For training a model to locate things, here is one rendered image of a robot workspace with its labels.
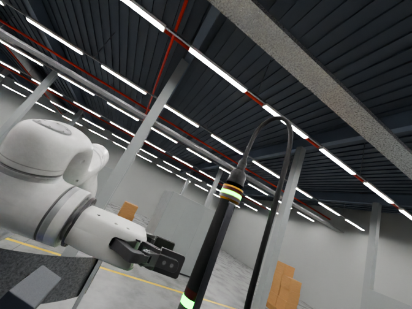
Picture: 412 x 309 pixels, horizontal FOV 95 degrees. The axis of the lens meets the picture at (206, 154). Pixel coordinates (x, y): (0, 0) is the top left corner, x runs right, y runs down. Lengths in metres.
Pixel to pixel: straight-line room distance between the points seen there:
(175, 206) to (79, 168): 6.18
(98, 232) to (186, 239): 6.61
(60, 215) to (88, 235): 0.05
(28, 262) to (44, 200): 1.99
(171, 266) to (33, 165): 0.23
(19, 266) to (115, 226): 2.02
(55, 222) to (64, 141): 0.11
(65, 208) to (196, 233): 6.71
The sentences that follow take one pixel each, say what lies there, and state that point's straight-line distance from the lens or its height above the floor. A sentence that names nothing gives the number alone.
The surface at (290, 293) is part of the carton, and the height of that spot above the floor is 0.79.
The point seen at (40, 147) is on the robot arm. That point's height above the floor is 1.72.
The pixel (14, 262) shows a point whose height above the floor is 0.87.
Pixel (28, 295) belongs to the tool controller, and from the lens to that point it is 1.09.
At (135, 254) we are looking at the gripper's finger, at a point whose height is 1.66.
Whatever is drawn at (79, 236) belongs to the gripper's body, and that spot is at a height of 1.64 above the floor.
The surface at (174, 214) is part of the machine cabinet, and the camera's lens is 6.62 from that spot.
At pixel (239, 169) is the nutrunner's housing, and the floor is 1.85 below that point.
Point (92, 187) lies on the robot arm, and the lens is 0.77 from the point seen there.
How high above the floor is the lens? 1.72
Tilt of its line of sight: 19 degrees up
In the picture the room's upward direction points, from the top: 24 degrees clockwise
